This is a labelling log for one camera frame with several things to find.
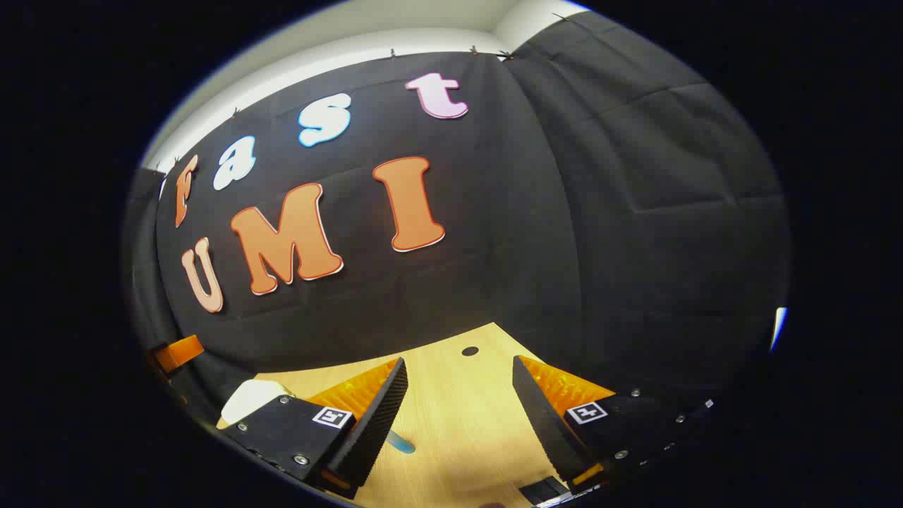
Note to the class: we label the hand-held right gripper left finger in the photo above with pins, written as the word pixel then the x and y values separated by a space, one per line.
pixel 377 423

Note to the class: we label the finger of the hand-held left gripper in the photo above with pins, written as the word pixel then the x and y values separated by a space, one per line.
pixel 178 353

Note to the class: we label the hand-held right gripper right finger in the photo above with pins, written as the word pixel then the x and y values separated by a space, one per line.
pixel 540 416

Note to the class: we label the blue squeeze tube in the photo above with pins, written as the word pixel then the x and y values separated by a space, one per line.
pixel 401 443

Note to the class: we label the pale yellow suitcase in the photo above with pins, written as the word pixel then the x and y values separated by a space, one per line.
pixel 250 401

